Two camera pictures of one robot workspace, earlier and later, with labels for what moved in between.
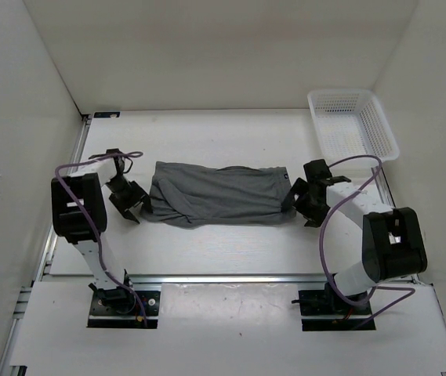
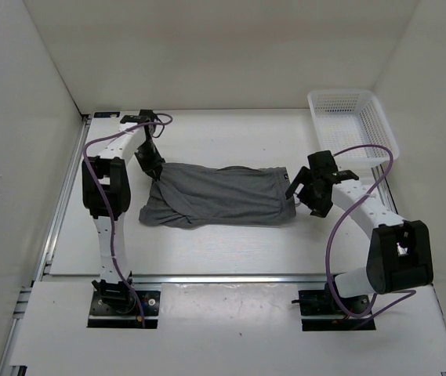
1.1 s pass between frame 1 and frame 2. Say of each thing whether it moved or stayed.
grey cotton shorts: stayed
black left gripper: moved
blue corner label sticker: stayed
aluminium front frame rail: stayed
